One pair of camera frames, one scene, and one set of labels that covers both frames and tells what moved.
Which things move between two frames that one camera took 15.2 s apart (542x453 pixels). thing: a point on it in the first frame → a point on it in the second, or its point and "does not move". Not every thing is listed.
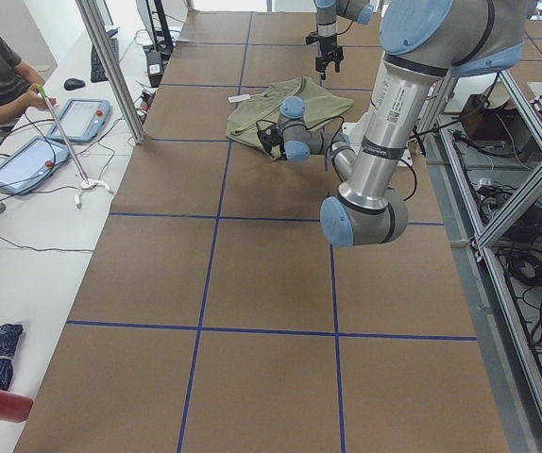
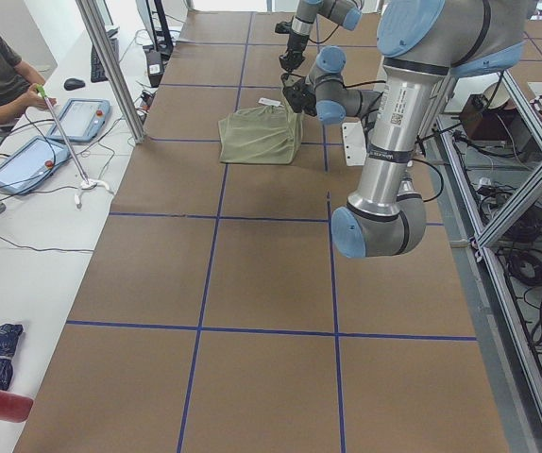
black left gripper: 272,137 → 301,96
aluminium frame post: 111,71 does not move
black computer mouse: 73,84 does not move
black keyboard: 97,70 does not move
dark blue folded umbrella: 1,370 does not move
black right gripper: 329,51 → 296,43
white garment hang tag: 236,98 → 269,102
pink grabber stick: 86,183 does not move
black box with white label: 155,65 does not move
